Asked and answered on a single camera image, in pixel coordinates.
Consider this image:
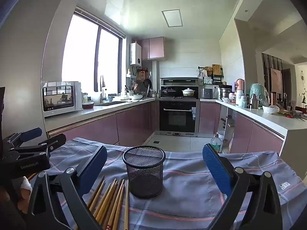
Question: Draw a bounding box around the black built-in oven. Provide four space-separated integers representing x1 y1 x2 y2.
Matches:
159 100 199 135

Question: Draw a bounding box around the green fan in plastic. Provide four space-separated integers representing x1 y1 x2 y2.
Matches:
249 83 269 106

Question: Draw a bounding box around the pink wall cabinet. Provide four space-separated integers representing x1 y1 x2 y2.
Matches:
140 37 165 60

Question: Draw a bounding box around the person's left hand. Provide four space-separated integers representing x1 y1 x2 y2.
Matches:
0 176 33 211

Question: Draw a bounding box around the white water heater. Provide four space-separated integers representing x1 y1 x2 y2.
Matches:
130 42 142 66

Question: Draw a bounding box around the pink base cabinets peninsula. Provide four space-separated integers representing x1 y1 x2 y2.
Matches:
199 101 286 154

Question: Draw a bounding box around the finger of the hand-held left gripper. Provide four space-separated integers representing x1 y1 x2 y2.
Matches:
2 127 43 149
8 133 67 160

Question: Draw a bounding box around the steel range hood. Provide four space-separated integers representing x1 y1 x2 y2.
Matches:
160 77 200 87

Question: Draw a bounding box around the large kitchen window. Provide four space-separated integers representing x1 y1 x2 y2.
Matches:
62 8 126 95

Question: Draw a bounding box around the steel pot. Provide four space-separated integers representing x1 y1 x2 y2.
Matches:
219 87 232 99

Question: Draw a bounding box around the bundle of wooden chopsticks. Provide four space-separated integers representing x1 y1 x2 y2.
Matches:
74 175 130 230

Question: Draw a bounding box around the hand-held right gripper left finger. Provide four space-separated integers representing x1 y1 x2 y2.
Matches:
26 145 107 230

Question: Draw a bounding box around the white microwave oven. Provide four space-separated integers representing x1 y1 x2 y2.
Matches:
41 81 83 118

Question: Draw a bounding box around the ceiling light panel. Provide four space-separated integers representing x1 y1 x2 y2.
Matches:
161 10 183 27

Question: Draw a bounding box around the black wall rack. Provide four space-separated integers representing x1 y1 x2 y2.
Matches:
198 64 224 85

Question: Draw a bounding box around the oil bottle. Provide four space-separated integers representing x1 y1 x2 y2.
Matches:
211 133 222 152

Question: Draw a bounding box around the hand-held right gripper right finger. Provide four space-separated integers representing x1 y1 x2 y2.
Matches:
203 144 283 230

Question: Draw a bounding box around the pink base cabinets long run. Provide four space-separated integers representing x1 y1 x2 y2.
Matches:
48 98 159 146

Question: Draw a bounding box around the black mesh pen holder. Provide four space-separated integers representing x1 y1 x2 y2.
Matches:
122 145 166 199

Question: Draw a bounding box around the blue plaid cloth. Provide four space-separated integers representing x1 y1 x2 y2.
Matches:
36 137 307 230

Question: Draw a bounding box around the steel kitchen faucet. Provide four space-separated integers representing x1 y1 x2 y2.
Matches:
99 75 106 104

